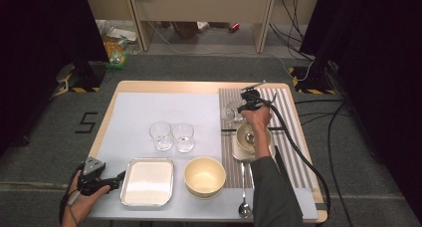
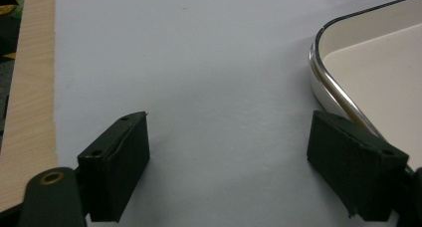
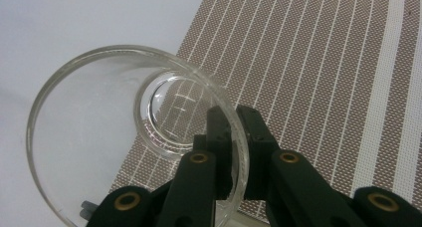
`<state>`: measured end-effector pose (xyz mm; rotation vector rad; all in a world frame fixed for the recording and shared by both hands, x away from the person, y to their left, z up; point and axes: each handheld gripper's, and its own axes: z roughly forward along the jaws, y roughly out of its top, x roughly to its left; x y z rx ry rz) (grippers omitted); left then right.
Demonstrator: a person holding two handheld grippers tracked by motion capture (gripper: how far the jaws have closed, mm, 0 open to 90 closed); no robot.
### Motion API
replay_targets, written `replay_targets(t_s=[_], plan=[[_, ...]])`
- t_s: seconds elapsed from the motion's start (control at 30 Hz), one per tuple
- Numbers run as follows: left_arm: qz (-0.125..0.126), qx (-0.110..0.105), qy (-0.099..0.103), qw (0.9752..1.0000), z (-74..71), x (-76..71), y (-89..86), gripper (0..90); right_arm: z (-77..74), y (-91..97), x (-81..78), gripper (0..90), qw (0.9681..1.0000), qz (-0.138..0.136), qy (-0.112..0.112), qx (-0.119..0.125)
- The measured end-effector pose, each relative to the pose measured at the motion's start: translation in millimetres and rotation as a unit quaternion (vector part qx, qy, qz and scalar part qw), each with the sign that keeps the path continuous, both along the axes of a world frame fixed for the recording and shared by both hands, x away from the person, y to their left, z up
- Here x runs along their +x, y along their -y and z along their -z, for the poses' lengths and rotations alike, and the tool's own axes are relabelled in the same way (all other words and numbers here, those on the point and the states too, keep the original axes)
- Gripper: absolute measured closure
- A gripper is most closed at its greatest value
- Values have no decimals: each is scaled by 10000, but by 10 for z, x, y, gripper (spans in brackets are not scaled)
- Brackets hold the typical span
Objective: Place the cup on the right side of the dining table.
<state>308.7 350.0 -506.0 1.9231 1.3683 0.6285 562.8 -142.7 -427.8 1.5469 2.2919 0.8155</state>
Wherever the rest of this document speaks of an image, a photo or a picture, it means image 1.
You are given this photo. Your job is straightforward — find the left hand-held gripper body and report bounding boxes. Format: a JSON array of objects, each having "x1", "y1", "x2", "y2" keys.
[{"x1": 77, "y1": 155, "x2": 115, "y2": 197}]

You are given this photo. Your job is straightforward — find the brown box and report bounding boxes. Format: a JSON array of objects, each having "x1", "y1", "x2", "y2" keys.
[{"x1": 172, "y1": 21, "x2": 200, "y2": 41}]

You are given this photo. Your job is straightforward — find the black wall socket cables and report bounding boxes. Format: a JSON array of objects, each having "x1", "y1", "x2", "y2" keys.
[{"x1": 268, "y1": 0, "x2": 315, "y2": 62}]

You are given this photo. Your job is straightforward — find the person's left hand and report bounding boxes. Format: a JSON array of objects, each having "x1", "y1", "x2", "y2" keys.
[{"x1": 61, "y1": 171, "x2": 111, "y2": 227}]

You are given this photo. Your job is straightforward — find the clear drinking glass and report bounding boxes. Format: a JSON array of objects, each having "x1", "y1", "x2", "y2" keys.
[
  {"x1": 220, "y1": 100, "x2": 246, "y2": 124},
  {"x1": 148, "y1": 120, "x2": 174, "y2": 152},
  {"x1": 171, "y1": 121, "x2": 196, "y2": 154}
]

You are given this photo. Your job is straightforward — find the thick black right gripper cable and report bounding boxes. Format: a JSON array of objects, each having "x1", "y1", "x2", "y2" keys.
[{"x1": 260, "y1": 96, "x2": 332, "y2": 218}]

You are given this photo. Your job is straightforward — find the pile of plastic bags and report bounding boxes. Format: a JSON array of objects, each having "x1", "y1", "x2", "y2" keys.
[{"x1": 96, "y1": 19, "x2": 140, "y2": 71}]

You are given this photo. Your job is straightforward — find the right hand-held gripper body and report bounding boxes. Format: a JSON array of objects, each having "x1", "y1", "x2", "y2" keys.
[{"x1": 240, "y1": 81, "x2": 272, "y2": 113}]

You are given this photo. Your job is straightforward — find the person's right hand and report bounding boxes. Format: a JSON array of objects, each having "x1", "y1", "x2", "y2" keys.
[{"x1": 240, "y1": 105, "x2": 273, "y2": 133}]

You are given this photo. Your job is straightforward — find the white tray with metal rim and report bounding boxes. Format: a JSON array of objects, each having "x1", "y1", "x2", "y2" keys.
[{"x1": 119, "y1": 156, "x2": 175, "y2": 208}]

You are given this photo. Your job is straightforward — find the beige wooden desk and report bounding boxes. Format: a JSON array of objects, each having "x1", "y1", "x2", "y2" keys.
[{"x1": 82, "y1": 0, "x2": 322, "y2": 55}]

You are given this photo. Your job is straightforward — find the grey tape piece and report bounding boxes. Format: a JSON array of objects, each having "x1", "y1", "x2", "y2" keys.
[{"x1": 315, "y1": 202, "x2": 336, "y2": 215}]

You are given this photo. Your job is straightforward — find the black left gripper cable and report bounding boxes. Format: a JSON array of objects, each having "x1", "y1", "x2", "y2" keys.
[{"x1": 58, "y1": 162, "x2": 84, "y2": 227}]

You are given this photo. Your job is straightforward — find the striped placemat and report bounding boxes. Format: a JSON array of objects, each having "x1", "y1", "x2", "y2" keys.
[{"x1": 218, "y1": 87, "x2": 315, "y2": 190}]

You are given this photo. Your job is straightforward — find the black stand base striped tape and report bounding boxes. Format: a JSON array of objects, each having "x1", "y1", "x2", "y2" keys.
[
  {"x1": 288, "y1": 62, "x2": 336, "y2": 96},
  {"x1": 68, "y1": 62, "x2": 107, "y2": 94}
]

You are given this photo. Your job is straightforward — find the small square cream plate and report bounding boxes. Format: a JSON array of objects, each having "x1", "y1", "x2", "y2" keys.
[{"x1": 231, "y1": 122, "x2": 277, "y2": 161}]

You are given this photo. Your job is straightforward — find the large cream bowl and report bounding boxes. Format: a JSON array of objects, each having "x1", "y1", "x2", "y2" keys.
[{"x1": 183, "y1": 155, "x2": 228, "y2": 200}]

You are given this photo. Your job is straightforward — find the black floor cables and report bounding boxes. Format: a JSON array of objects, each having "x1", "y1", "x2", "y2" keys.
[{"x1": 293, "y1": 99, "x2": 354, "y2": 227}]

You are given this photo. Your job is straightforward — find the black curtain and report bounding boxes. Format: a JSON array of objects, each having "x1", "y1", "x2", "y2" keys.
[
  {"x1": 0, "y1": 0, "x2": 109, "y2": 155},
  {"x1": 300, "y1": 0, "x2": 422, "y2": 221}
]

